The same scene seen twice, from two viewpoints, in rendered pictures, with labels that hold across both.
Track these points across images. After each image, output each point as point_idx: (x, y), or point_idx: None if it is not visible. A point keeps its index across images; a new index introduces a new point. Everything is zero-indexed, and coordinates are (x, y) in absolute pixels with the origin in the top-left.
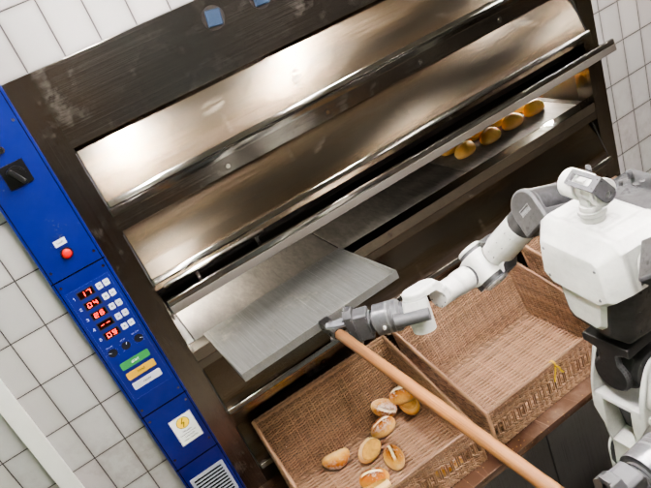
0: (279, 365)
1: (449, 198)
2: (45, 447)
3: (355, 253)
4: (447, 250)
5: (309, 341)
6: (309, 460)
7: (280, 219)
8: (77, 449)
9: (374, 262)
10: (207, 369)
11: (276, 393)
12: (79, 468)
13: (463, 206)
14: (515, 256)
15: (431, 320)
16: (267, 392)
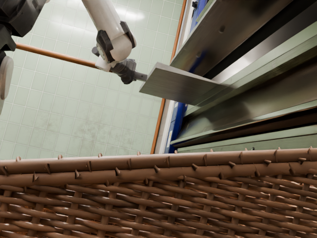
0: (184, 136)
1: (261, 62)
2: (167, 115)
3: (219, 85)
4: (239, 117)
5: (192, 132)
6: None
7: (233, 55)
8: (169, 124)
9: (183, 71)
10: (187, 122)
11: None
12: (167, 133)
13: (275, 82)
14: (100, 30)
15: (97, 59)
16: (181, 151)
